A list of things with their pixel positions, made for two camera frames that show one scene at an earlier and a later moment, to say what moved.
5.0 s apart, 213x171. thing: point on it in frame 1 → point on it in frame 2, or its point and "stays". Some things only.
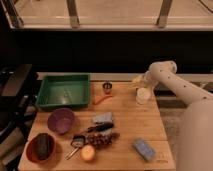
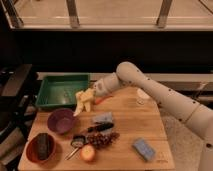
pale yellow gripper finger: (138, 80) → (94, 93)
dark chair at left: (18, 101) stays
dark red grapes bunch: (103, 139) stays
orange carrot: (97, 99) stays
